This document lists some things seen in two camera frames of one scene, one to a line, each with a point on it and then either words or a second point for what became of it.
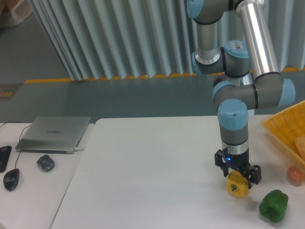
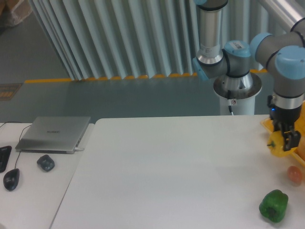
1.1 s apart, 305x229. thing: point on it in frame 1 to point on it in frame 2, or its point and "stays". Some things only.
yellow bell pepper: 237,185 to 275,143
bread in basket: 299,144 stays
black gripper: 239,162 to 291,138
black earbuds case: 46,162 stays
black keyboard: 5,152 stays
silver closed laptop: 53,135 stays
